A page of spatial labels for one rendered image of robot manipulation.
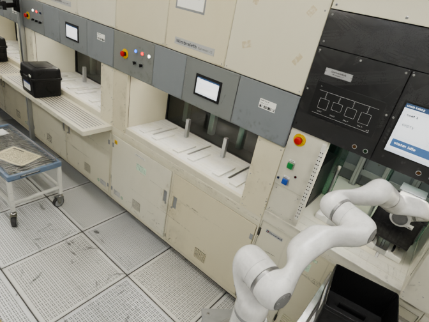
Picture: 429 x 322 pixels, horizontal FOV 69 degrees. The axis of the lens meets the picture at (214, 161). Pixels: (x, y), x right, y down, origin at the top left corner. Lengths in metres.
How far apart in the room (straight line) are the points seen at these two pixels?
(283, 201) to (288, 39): 0.85
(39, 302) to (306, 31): 2.22
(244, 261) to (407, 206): 0.74
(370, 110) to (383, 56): 0.22
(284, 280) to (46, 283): 1.85
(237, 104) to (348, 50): 0.63
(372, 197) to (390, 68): 0.54
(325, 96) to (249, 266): 0.86
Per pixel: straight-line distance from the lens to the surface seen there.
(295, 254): 1.11
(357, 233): 1.18
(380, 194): 1.28
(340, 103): 1.54
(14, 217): 2.97
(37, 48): 3.80
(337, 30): 1.55
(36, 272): 2.63
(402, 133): 1.51
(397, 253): 1.99
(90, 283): 2.51
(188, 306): 2.40
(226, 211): 2.07
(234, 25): 1.80
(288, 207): 1.81
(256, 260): 1.10
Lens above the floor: 1.92
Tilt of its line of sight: 28 degrees down
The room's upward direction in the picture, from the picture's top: 12 degrees clockwise
